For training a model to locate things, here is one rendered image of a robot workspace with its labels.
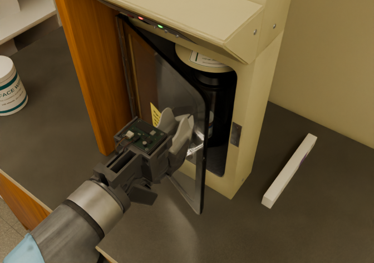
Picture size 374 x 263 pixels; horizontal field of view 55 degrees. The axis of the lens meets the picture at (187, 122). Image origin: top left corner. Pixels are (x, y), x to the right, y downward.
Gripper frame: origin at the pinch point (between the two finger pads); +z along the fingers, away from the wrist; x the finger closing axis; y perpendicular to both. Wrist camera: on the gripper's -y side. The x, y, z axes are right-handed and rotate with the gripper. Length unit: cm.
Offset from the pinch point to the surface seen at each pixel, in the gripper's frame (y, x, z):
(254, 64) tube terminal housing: 8.5, -6.0, 11.6
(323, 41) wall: -11, -7, 54
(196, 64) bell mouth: 1.5, 7.0, 13.1
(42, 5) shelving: -39, 118, 49
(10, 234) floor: -131, 98, -22
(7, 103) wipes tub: -32, 68, -3
